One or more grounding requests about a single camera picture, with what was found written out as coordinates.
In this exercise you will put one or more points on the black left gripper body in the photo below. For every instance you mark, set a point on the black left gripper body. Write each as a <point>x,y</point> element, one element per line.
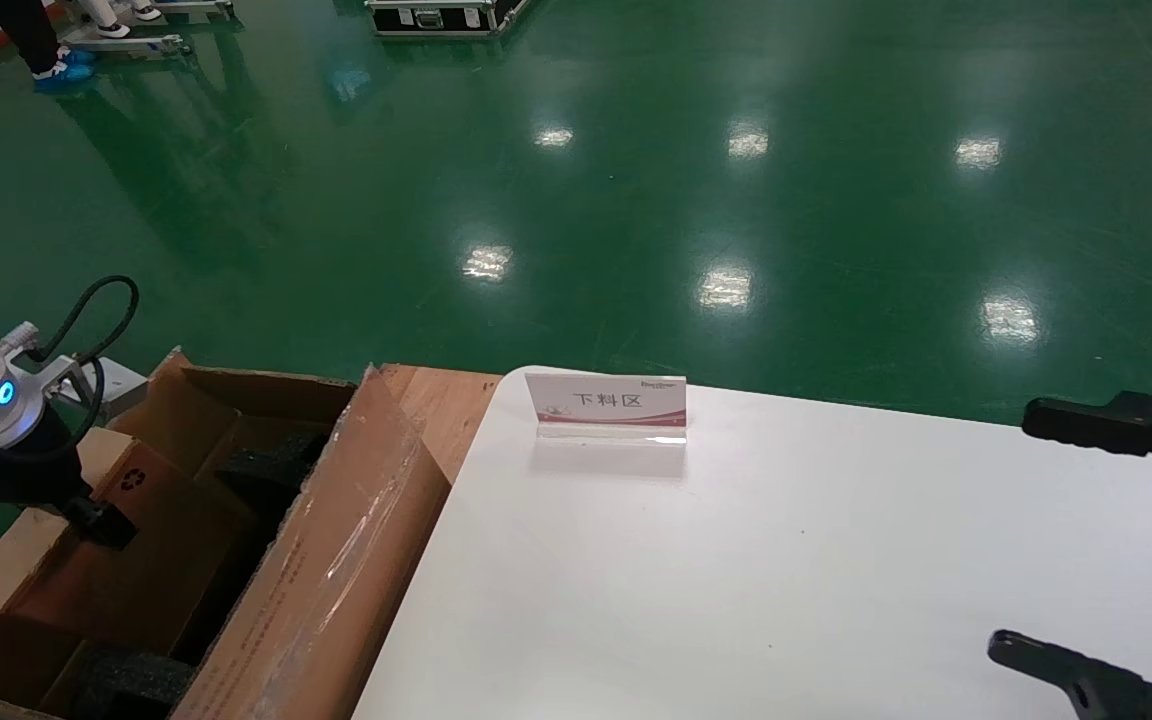
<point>16,480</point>

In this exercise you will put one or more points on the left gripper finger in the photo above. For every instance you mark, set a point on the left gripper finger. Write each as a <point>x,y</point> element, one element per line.
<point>101,525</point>

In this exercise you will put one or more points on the small cardboard box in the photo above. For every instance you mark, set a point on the small cardboard box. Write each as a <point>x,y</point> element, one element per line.
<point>156,540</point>

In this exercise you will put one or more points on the large brown cardboard box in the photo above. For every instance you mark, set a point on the large brown cardboard box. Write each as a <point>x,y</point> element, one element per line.
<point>336,580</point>

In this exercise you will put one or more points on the black foam insert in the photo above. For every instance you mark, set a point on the black foam insert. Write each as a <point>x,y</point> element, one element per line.
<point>271,462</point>
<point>136,685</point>

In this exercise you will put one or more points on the person in black trousers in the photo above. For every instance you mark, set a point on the person in black trousers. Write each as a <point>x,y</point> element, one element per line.
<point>31,35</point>

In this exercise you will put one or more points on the acrylic sign with Chinese text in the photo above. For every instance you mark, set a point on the acrylic sign with Chinese text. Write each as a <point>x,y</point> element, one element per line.
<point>604,400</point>

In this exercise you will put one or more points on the black aluminium flight case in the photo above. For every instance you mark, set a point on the black aluminium flight case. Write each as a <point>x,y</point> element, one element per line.
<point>436,18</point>

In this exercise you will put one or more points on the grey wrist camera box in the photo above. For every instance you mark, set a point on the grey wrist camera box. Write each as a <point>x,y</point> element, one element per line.
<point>121,385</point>

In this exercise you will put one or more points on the metal robot stand frame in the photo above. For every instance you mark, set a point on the metal robot stand frame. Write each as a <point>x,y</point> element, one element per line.
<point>166,42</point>

